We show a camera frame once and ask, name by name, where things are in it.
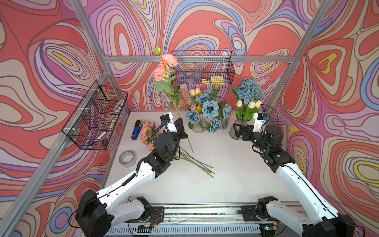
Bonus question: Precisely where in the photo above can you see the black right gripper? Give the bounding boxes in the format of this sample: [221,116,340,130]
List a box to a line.
[233,123,269,153]

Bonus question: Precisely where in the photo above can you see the blue rose bouquet right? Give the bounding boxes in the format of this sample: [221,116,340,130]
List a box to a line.
[230,78,264,121]

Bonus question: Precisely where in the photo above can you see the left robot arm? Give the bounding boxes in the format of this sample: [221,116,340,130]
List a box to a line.
[72,113,188,237]

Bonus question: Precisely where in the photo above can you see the white tape roll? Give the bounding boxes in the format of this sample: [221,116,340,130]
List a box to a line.
[118,151,137,168]

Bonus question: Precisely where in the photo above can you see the black wire basket back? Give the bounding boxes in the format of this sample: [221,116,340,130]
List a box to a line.
[171,49,235,87]

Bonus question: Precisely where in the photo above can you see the pink rose bunch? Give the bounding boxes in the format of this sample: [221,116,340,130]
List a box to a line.
[140,122,157,151]
[152,46,194,154]

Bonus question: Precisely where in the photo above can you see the black wire basket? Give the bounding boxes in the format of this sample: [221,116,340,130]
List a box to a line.
[62,82,128,151]
[171,49,235,87]

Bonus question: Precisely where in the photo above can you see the black wire basket left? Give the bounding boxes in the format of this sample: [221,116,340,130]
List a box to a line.
[62,82,128,151]

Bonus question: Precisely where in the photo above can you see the blue rose bouquet left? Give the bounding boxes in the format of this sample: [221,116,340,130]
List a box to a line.
[186,87,232,133]

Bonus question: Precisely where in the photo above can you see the ribbed glass vase with ribbon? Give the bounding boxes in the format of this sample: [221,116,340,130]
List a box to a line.
[229,118,247,140]

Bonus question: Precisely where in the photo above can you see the blue rose bouquet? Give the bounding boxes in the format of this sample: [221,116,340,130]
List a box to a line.
[230,78,264,121]
[186,87,232,133]

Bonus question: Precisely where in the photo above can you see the yellow sponge in basket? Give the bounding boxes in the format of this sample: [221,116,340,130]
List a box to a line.
[201,76,225,85]

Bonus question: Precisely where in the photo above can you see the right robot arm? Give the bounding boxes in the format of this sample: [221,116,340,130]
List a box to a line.
[233,123,356,237]

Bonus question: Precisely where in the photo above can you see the blue stapler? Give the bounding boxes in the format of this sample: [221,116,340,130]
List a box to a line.
[131,119,143,141]

